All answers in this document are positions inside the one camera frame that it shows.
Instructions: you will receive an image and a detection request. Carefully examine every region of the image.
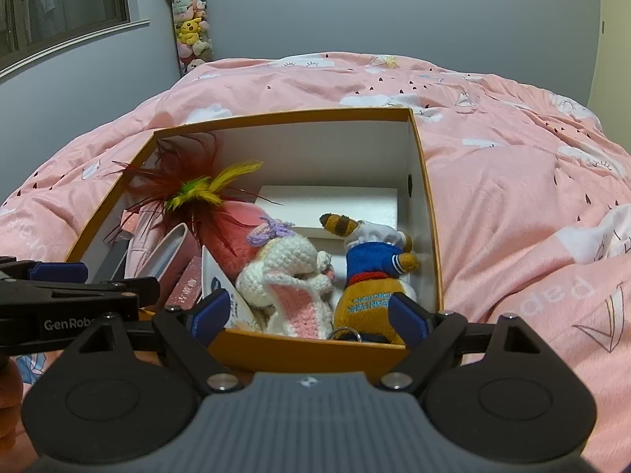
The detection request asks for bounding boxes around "pink fabric pouch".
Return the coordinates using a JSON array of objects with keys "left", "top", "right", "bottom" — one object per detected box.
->
[{"left": 129, "top": 207, "right": 171, "bottom": 277}]

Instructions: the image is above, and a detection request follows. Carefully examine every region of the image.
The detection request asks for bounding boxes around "white flat box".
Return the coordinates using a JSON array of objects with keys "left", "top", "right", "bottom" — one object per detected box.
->
[{"left": 256, "top": 184, "right": 399, "bottom": 257}]

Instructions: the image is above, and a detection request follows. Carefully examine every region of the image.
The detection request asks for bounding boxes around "printed white cloth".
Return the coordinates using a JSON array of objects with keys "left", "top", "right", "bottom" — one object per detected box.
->
[{"left": 15, "top": 352, "right": 50, "bottom": 385}]

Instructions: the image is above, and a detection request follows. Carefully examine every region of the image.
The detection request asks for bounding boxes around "person's left hand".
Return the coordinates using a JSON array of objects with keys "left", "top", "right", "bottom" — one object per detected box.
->
[{"left": 0, "top": 357, "right": 24, "bottom": 437}]

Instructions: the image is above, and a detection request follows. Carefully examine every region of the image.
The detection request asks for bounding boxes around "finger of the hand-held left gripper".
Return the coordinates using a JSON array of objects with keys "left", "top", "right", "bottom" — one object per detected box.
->
[
  {"left": 86, "top": 277, "right": 161, "bottom": 309},
  {"left": 0, "top": 256, "right": 90, "bottom": 284}
]

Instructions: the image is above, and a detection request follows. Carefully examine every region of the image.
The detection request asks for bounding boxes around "orange-rimmed cardboard box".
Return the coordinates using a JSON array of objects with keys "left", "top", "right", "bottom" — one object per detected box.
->
[{"left": 64, "top": 107, "right": 444, "bottom": 372}]

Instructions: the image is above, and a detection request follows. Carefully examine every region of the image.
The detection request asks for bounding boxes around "brown plush with blue shirt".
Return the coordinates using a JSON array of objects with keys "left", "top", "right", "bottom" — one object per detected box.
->
[{"left": 319, "top": 213, "right": 421, "bottom": 345}]

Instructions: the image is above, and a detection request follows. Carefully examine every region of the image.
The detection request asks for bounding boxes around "red yellow feather toy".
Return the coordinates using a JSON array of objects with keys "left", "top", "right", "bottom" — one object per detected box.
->
[{"left": 103, "top": 135, "right": 284, "bottom": 257}]

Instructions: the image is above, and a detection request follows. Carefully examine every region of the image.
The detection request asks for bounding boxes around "white packet with blue logo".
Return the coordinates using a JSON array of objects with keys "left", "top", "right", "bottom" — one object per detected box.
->
[{"left": 200, "top": 245, "right": 262, "bottom": 331}]

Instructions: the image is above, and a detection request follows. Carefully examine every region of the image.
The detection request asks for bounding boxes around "pale door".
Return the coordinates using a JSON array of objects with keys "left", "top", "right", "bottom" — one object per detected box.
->
[{"left": 588, "top": 0, "right": 631, "bottom": 126}]

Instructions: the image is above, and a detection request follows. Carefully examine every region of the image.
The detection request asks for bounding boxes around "crochet doll with pink hat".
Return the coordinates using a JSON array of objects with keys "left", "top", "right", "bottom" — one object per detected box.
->
[{"left": 202, "top": 202, "right": 336, "bottom": 340}]

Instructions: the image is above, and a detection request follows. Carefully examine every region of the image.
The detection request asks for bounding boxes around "small pink box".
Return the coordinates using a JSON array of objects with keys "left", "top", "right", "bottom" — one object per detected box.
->
[{"left": 164, "top": 255, "right": 204, "bottom": 307}]

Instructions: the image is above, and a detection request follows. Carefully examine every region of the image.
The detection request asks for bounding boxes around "pink printed blanket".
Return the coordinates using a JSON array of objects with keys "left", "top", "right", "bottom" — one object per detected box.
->
[{"left": 0, "top": 52, "right": 631, "bottom": 473}]

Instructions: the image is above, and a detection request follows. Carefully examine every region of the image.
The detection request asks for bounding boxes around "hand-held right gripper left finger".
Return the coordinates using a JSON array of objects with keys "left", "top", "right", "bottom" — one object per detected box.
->
[{"left": 66, "top": 288, "right": 242, "bottom": 395}]

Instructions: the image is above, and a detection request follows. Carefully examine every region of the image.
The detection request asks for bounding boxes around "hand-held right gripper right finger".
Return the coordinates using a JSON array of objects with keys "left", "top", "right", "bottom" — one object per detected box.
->
[{"left": 379, "top": 293, "right": 553, "bottom": 395}]

